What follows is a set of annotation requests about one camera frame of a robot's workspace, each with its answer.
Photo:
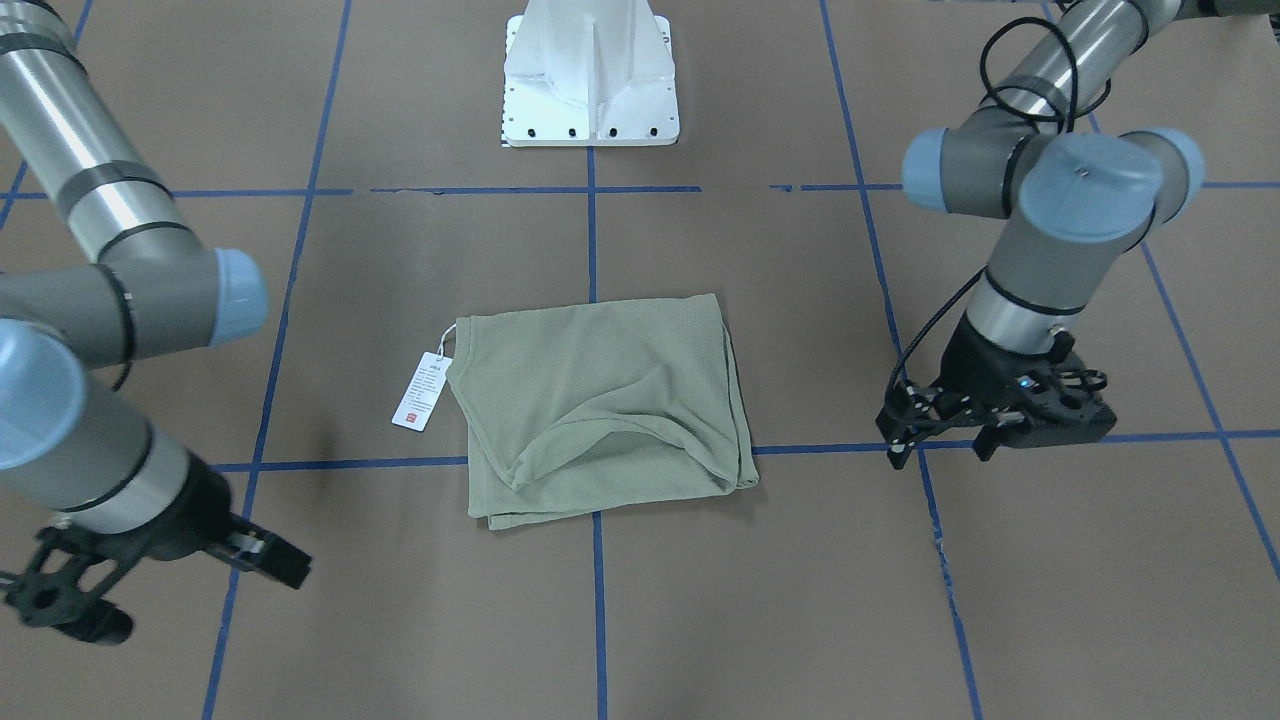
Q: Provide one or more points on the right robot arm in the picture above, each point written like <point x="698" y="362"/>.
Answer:
<point x="149" y="289"/>

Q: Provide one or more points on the white metal base plate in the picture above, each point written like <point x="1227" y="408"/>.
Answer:
<point x="589" y="73"/>

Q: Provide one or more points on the olive green long-sleeve shirt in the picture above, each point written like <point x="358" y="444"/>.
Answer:
<point x="579" y="409"/>

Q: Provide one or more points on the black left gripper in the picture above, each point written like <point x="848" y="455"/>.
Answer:
<point x="968" y="362"/>

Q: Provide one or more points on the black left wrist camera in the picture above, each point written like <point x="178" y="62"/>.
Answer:
<point x="1060" y="404"/>

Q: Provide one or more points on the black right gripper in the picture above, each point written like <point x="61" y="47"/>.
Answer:
<point x="172" y="528"/>

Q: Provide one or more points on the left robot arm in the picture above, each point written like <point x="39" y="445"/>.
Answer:
<point x="1072" y="204"/>

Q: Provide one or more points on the white neck hang tag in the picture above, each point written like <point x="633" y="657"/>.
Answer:
<point x="428" y="380"/>

